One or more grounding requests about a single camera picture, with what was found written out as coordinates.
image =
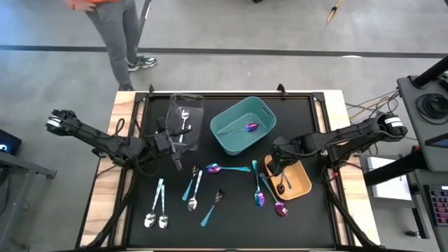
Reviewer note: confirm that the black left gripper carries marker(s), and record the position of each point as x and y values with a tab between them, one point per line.
164	141

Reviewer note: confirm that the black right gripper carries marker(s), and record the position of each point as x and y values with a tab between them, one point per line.
287	147

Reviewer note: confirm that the orange plastic bin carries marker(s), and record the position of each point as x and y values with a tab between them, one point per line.
301	182

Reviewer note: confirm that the iridescent rainbow spoon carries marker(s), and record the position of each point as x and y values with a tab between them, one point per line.
259	199
252	126
281	209
213	168

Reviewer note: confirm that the teal plastic bin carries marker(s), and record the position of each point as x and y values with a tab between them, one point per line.
241	140

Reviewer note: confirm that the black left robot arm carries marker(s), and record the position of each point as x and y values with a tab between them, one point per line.
101	140

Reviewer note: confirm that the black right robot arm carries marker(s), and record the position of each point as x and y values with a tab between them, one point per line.
353	134

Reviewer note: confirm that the clear plastic bin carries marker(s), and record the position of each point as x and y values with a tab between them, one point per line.
192	105

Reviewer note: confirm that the black table clamp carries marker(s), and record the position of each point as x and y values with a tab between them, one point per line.
281	90
150	90

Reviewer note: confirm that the black table mat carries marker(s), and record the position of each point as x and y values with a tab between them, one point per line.
238	231

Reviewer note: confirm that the silver spoons pair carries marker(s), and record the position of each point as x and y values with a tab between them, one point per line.
150	220

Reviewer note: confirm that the black cart beam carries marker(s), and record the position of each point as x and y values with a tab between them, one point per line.
392	169

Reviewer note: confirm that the white box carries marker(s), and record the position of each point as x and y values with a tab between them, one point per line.
392	190

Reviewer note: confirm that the person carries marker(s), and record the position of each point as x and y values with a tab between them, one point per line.
115	38

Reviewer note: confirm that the grey workbench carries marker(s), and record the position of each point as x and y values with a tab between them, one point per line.
28	167

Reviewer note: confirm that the grey equipment cart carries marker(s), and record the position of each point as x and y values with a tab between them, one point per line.
407	105

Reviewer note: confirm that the grey keyboard stand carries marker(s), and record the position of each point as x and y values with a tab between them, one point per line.
420	210

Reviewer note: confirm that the black screen device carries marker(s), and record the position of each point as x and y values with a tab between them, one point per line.
8	141

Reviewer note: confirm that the backlit keyboard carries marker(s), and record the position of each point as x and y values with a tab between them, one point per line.
441	206

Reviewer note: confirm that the black pole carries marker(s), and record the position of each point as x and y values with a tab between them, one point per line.
430	73

